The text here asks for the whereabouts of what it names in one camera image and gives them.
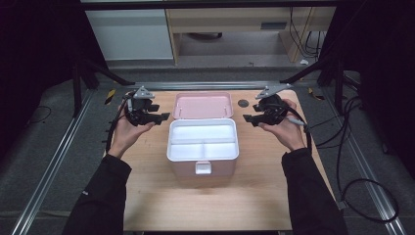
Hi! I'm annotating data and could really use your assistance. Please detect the aluminium floor rail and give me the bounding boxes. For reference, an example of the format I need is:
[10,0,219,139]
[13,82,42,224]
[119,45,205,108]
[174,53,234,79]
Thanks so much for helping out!
[321,87,409,235]
[11,89,96,235]

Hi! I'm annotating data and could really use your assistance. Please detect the person's right hand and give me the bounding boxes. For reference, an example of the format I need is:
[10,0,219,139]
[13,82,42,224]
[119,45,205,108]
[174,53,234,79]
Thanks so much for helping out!
[258,98,307,152]

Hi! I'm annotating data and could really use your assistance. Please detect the black metal stand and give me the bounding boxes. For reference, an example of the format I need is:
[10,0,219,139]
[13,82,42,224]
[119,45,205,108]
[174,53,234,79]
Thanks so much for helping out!
[279,58,346,116]
[71,58,136,118]

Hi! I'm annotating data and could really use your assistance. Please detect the white cabinet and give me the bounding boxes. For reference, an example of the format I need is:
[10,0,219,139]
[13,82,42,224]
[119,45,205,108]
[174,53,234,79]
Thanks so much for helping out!
[85,9,174,62]

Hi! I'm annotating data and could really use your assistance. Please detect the aluminium cross rail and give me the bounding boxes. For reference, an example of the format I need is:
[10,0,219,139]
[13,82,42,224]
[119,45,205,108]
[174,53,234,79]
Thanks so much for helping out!
[130,81,285,91]

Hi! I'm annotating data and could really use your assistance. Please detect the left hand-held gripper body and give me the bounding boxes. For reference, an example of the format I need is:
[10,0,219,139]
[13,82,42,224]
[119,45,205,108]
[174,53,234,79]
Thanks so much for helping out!
[123,85,156,127]

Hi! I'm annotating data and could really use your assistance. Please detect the light wooden desk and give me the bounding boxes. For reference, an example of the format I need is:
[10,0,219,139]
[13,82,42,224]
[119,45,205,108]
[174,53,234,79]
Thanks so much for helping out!
[165,7,337,65]

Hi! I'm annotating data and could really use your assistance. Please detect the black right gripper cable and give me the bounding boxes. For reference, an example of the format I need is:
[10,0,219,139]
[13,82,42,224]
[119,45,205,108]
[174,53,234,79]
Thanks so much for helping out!
[283,104,399,224]

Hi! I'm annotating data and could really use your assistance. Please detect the white divided tray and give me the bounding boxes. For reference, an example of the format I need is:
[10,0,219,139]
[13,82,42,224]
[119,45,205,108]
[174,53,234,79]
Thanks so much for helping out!
[166,117,240,163]

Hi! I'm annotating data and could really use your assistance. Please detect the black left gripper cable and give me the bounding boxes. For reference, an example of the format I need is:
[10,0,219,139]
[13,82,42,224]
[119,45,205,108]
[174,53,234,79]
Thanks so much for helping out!
[105,94,131,153]

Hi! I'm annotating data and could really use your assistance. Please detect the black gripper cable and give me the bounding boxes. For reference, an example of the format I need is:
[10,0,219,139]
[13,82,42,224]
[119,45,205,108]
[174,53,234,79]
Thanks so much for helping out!
[283,104,399,224]
[105,94,131,153]

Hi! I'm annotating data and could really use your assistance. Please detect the black hanging cables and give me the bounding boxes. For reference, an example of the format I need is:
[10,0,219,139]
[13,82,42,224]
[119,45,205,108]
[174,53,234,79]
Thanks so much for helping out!
[288,7,327,60]

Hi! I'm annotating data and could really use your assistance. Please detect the pink storage box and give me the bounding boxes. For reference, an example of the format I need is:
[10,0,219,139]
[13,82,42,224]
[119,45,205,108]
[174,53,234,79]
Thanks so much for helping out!
[165,91,240,179]

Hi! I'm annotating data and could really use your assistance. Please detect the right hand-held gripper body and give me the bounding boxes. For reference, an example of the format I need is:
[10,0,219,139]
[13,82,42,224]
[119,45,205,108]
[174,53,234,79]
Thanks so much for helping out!
[254,82,293,127]

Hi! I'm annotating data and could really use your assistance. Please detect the grey cable plug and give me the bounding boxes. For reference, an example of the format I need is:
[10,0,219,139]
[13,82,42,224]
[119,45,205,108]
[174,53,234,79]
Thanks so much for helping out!
[287,117,307,127]

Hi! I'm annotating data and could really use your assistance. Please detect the person's left hand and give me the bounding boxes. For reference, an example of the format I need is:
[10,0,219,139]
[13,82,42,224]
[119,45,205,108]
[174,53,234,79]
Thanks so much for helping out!
[107,99,156,160]

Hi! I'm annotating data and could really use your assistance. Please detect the thin black cable bundle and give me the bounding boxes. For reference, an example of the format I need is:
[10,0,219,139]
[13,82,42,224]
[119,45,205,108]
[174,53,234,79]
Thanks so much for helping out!
[308,96,363,197]

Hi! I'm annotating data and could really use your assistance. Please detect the thin black floor cable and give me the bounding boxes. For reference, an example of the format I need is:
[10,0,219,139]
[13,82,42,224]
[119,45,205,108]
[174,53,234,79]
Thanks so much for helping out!
[25,106,53,126]

